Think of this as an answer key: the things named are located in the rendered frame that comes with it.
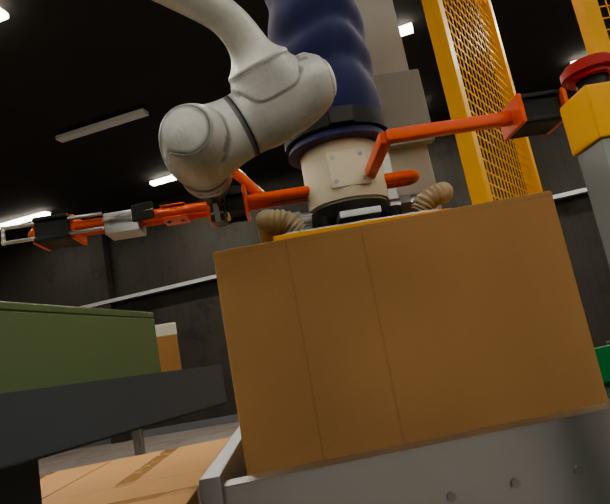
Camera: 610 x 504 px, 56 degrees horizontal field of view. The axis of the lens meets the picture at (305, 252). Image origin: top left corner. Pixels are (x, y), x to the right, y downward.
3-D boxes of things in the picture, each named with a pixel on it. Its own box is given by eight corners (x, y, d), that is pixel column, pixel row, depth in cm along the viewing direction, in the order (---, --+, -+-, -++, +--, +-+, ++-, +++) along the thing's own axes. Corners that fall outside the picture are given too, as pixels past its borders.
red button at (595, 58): (606, 100, 77) (598, 73, 78) (637, 75, 70) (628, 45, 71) (556, 109, 76) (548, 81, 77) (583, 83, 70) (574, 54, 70)
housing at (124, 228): (147, 236, 122) (145, 216, 123) (139, 228, 115) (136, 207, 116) (114, 241, 121) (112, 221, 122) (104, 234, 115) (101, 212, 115)
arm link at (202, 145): (191, 207, 92) (261, 167, 94) (172, 177, 77) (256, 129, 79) (158, 153, 94) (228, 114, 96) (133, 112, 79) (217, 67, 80)
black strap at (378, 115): (380, 156, 135) (377, 140, 136) (399, 114, 112) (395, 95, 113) (285, 171, 134) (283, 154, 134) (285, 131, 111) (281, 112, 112)
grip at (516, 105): (549, 134, 102) (542, 108, 103) (573, 113, 93) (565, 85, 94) (503, 141, 101) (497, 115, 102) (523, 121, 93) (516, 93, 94)
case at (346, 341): (528, 404, 132) (486, 237, 139) (616, 424, 92) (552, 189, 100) (270, 452, 131) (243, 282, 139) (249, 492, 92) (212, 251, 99)
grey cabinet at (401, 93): (432, 143, 225) (415, 74, 231) (435, 138, 220) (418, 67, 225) (382, 152, 224) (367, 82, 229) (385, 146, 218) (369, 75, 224)
